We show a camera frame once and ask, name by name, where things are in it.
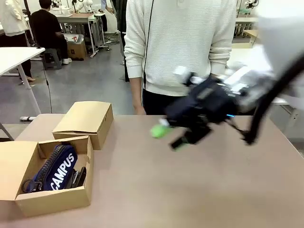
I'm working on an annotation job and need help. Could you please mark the grey metal workbench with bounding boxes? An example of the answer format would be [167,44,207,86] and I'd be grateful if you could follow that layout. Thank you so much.
[53,11,106,58]

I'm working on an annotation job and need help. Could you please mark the cardboard box smaller lidded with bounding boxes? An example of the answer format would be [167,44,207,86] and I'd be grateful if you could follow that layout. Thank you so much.
[52,101,114,151]

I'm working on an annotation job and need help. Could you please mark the person in white sweater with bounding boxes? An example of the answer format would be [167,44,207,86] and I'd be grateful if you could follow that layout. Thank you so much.
[123,0,238,116]

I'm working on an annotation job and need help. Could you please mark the person's right forearm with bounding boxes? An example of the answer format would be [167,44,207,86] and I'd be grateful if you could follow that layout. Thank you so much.
[129,76,145,107]

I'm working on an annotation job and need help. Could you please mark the white camera bracket plate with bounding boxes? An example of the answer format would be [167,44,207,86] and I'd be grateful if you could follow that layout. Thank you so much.
[174,66,205,86]

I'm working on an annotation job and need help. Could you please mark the black stapler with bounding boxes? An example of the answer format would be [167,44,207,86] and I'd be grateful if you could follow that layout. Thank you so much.
[65,166,87,190]

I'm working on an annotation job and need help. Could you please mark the person's right hand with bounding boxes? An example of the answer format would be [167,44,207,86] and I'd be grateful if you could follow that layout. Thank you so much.
[133,105,147,116]

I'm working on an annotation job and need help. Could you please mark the seated person black shirt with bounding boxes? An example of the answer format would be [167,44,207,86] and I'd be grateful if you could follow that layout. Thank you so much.
[29,0,73,65]

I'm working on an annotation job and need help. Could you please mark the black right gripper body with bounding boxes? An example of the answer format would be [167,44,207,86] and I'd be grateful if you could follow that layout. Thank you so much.
[165,76,239,145]

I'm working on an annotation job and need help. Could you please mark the black hanging floor cable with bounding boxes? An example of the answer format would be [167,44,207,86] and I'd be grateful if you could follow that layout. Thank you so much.
[42,54,53,114]

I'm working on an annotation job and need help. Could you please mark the standing person dark clothes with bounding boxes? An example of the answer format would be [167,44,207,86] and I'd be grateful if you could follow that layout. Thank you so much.
[101,0,131,83]

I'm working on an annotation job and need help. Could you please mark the cardboard box larger lidded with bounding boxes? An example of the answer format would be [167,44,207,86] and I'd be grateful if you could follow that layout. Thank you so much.
[0,135,95,218]

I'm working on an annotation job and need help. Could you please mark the wooden top table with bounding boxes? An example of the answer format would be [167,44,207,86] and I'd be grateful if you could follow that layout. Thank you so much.
[242,29,260,46]

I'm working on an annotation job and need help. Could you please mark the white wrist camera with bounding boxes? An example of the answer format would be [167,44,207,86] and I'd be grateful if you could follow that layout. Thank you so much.
[222,66,255,96]

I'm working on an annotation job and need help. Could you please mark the black neck cord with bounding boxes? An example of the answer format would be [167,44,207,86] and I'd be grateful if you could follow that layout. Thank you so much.
[142,0,155,90]

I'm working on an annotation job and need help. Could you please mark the standing person white coat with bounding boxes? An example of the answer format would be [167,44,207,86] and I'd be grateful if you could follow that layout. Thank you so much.
[0,0,36,83]

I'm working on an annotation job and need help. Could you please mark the navy campus pencil case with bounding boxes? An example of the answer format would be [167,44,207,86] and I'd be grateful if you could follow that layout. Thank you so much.
[22,144,79,193]

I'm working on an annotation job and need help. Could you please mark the white table black pole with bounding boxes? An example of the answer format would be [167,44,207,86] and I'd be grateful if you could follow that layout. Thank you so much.
[0,0,46,122]

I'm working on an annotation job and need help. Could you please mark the grey plastic stool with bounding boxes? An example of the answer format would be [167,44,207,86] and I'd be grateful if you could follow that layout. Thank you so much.
[42,48,63,70]

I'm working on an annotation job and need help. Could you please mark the printed cardboard box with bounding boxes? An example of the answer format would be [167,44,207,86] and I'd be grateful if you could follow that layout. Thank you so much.
[66,41,87,61]

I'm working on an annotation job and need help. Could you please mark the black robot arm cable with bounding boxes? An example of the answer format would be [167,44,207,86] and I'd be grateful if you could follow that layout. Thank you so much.
[240,52,304,145]

